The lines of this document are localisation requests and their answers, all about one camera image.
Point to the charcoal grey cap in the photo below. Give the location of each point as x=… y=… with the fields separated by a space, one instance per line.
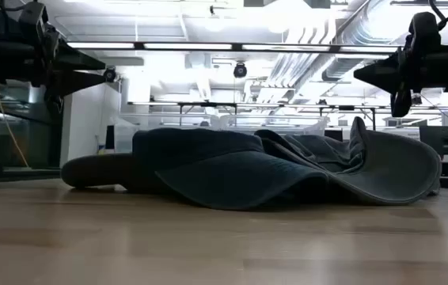
x=97 y=170

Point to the denim blue cap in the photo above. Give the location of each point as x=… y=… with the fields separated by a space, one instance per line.
x=228 y=174

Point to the clear plastic bin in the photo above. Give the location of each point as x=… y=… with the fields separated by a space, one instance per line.
x=287 y=124
x=125 y=134

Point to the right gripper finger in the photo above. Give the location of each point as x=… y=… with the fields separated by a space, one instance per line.
x=386 y=68
x=388 y=83

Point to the rig crossbar with light strips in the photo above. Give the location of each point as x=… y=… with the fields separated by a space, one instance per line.
x=188 y=46

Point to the black computer monitor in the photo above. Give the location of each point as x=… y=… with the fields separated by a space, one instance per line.
x=443 y=140

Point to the grey cap with pale edge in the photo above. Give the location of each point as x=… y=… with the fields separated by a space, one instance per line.
x=386 y=166

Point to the long black-framed table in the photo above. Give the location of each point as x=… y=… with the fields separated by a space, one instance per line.
x=208 y=104

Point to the black hanging camera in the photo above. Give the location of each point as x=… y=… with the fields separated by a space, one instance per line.
x=240 y=71
x=109 y=74

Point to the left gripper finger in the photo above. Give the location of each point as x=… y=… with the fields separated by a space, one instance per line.
x=73 y=83
x=75 y=61

